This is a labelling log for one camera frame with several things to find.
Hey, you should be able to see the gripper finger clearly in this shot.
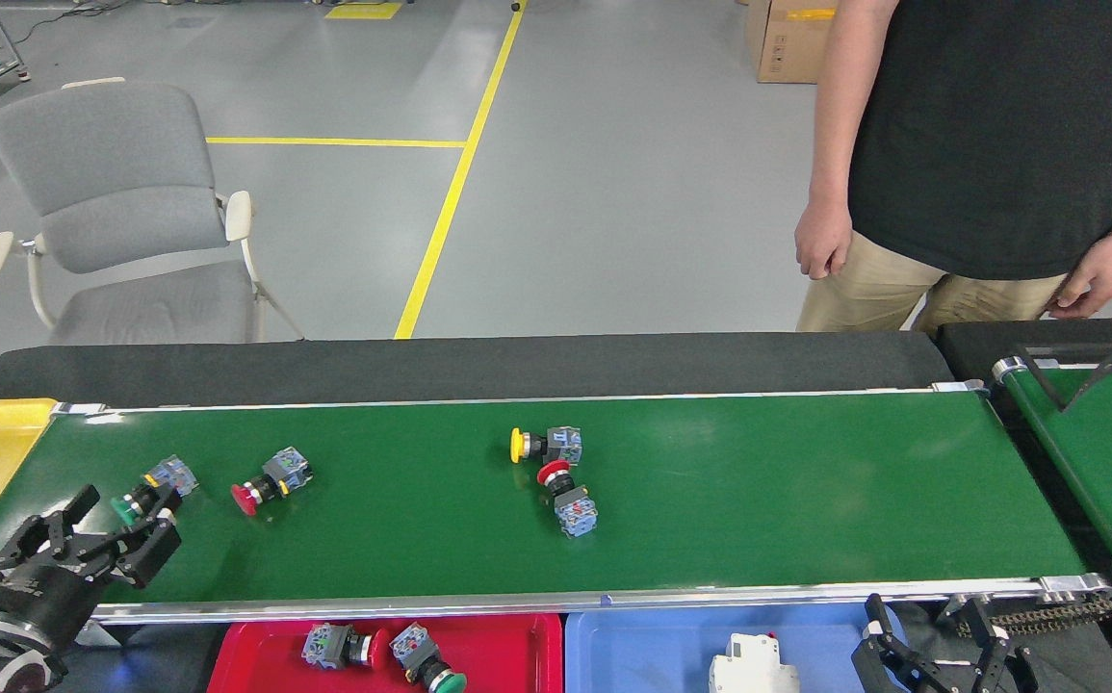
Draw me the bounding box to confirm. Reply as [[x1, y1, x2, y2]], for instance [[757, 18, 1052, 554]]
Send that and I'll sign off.
[[852, 594, 961, 693], [965, 599, 1039, 693]]

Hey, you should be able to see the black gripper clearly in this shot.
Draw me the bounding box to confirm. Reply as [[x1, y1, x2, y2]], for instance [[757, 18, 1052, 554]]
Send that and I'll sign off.
[[0, 484, 183, 655]]

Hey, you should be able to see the green mushroom push button switch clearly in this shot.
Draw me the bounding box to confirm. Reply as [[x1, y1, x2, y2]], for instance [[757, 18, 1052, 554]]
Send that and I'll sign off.
[[110, 454, 199, 528], [391, 622, 469, 693]]

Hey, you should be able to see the white circuit breaker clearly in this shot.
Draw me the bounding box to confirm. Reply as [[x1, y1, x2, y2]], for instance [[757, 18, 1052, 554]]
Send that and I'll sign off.
[[709, 631, 801, 693]]

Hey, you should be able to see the yellow mushroom push button switch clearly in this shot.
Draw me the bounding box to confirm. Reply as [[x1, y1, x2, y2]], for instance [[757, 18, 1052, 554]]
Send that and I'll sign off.
[[509, 425, 584, 468]]

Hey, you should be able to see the long green conveyor belt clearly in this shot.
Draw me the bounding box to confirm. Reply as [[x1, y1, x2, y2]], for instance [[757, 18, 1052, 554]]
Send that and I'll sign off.
[[0, 380, 1112, 641]]

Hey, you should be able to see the short green conveyor belt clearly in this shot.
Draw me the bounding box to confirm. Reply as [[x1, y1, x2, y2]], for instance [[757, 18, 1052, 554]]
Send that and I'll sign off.
[[991, 356, 1112, 586]]

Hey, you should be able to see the blue plastic tray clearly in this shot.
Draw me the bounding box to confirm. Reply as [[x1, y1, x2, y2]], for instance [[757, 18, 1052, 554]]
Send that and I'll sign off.
[[565, 604, 903, 693]]

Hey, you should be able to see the red plastic tray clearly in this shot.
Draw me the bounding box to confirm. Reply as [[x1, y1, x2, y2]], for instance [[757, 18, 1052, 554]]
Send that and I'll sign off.
[[207, 614, 564, 693]]

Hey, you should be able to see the person's left hand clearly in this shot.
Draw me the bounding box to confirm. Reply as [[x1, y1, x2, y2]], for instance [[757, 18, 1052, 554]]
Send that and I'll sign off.
[[1047, 234, 1112, 321]]

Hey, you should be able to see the person's right hand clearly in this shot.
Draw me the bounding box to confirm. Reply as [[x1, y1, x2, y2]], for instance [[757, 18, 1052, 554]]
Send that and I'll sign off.
[[794, 200, 853, 281]]

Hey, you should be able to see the grey padded office chair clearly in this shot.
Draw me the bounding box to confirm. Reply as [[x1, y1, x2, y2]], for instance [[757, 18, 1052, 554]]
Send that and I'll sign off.
[[0, 77, 306, 346]]

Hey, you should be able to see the person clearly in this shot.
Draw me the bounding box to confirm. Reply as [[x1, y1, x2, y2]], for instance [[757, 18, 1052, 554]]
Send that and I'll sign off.
[[796, 0, 1112, 336]]

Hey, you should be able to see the brown cardboard box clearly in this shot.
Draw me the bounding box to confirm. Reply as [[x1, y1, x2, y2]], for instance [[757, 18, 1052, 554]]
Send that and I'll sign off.
[[746, 0, 840, 85]]

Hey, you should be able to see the black conveyor drive chain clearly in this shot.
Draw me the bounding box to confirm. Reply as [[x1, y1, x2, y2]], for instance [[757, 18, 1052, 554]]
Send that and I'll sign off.
[[950, 597, 1112, 636]]

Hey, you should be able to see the black guide frame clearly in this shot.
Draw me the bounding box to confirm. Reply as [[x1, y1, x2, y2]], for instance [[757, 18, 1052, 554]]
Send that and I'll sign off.
[[1016, 342, 1112, 413]]

